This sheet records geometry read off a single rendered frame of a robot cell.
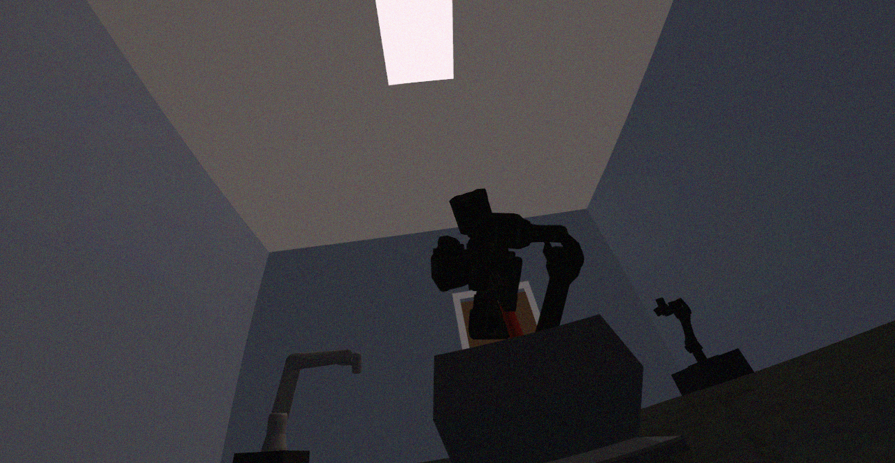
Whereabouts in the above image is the red peg with white band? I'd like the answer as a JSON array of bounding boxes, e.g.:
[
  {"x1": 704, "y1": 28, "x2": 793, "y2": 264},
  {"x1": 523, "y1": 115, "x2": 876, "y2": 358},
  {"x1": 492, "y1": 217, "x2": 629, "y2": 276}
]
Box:
[{"x1": 499, "y1": 304, "x2": 524, "y2": 338}]

